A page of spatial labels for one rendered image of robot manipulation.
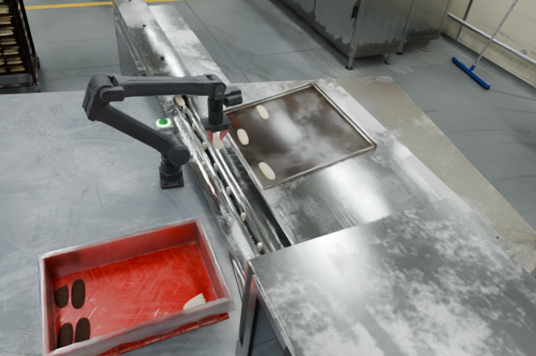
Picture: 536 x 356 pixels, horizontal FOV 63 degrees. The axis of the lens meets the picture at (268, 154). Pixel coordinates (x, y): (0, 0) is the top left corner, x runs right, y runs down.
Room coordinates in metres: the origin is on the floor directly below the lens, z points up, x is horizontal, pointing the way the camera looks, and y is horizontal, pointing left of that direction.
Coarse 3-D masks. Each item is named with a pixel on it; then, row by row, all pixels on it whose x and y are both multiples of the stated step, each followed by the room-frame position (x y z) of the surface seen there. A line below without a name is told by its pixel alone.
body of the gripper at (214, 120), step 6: (210, 114) 1.31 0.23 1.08; (216, 114) 1.31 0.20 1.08; (222, 114) 1.32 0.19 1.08; (204, 120) 1.33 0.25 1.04; (210, 120) 1.31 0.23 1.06; (216, 120) 1.31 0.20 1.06; (222, 120) 1.33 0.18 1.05; (228, 120) 1.35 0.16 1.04; (204, 126) 1.30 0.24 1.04; (210, 126) 1.30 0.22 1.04; (216, 126) 1.30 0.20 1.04
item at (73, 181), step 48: (0, 96) 1.62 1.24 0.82; (48, 96) 1.67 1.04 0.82; (0, 144) 1.29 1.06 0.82; (48, 144) 1.33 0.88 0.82; (96, 144) 1.37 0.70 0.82; (144, 144) 1.41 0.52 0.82; (0, 192) 1.04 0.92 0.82; (48, 192) 1.07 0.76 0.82; (96, 192) 1.10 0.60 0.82; (144, 192) 1.13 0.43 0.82; (192, 192) 1.17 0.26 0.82; (0, 240) 0.84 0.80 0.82; (48, 240) 0.87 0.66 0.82; (96, 240) 0.89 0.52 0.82; (0, 288) 0.68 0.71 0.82; (0, 336) 0.54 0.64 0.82; (192, 336) 0.61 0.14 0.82
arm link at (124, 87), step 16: (112, 80) 1.16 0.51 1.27; (128, 80) 1.15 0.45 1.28; (144, 80) 1.18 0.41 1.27; (160, 80) 1.21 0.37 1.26; (176, 80) 1.24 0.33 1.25; (192, 80) 1.27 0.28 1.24; (208, 80) 1.30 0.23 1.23; (112, 96) 1.08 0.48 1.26; (128, 96) 1.13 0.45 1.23; (144, 96) 1.16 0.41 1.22; (208, 96) 1.28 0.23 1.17
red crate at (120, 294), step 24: (120, 264) 0.81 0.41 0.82; (144, 264) 0.82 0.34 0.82; (168, 264) 0.83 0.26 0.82; (192, 264) 0.84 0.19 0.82; (96, 288) 0.72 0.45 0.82; (120, 288) 0.73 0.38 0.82; (144, 288) 0.74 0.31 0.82; (168, 288) 0.75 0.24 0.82; (192, 288) 0.76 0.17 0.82; (72, 312) 0.63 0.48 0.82; (96, 312) 0.64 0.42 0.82; (120, 312) 0.65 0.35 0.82; (144, 312) 0.66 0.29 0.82; (168, 312) 0.67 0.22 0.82; (96, 336) 0.58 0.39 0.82; (168, 336) 0.60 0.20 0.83
